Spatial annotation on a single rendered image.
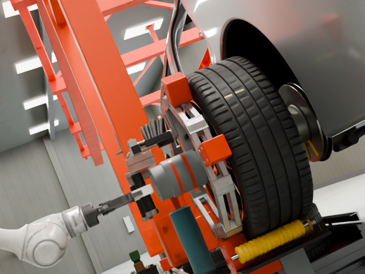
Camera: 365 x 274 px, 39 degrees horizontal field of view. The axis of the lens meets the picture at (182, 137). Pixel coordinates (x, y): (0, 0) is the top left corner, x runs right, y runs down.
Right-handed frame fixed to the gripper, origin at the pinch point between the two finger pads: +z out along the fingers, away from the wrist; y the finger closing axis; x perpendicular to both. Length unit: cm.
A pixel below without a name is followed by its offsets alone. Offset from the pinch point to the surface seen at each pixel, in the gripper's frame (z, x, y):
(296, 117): 64, 4, -10
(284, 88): 67, 16, -14
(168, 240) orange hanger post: 6, -19, -60
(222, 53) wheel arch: 57, 43, -35
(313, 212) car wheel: 80, -37, -81
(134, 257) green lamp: -10, -20, -54
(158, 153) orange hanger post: 18, 18, -60
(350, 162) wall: 513, -50, -923
